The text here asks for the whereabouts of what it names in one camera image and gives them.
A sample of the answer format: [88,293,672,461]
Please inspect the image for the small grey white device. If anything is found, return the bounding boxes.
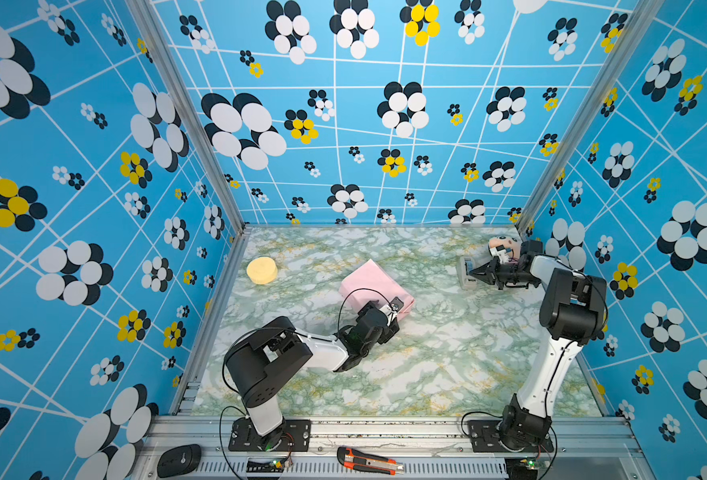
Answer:
[457,256,477,290]

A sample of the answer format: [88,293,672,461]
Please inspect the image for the purple wrapping paper sheet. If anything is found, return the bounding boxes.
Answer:
[339,259,415,320]

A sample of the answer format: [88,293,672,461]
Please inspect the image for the aluminium frame post left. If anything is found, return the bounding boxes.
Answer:
[127,0,246,238]

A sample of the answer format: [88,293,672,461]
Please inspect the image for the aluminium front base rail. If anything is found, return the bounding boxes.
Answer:
[131,415,655,479]

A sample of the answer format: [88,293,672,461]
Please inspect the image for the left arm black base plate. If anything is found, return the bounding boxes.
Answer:
[228,417,312,453]

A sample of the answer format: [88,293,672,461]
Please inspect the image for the orange black utility knife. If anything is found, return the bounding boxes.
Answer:
[337,446,405,475]

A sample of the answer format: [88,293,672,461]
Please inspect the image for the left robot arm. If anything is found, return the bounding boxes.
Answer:
[224,298,403,441]

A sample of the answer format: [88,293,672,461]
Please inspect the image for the left small circuit board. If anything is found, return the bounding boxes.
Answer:
[246,459,291,474]

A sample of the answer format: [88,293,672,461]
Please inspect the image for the yellow round sponge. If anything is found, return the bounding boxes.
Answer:
[246,257,279,285]

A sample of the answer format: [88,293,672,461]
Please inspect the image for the aluminium frame post right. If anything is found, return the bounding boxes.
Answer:
[515,0,665,235]

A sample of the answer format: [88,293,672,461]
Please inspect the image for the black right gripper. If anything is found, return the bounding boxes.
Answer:
[470,258,537,291]

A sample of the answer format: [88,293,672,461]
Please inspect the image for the pink plush doll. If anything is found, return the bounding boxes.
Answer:
[489,236,521,258]

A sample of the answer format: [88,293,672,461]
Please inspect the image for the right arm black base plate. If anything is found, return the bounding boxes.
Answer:
[465,419,555,454]

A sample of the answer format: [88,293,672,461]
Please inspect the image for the small circuit board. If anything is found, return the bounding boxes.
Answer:
[246,459,291,474]
[505,458,541,480]

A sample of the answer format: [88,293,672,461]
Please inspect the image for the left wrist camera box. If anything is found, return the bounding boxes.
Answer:
[385,297,403,323]

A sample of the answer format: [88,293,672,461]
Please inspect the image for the right small circuit board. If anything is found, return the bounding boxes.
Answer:
[505,458,541,480]

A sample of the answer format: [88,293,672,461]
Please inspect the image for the aluminium frame post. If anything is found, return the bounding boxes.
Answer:
[127,0,246,238]
[515,0,665,235]

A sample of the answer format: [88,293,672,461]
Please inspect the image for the black computer mouse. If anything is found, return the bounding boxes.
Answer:
[157,444,203,479]

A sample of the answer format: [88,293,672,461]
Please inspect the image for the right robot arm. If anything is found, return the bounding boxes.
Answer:
[457,237,607,452]

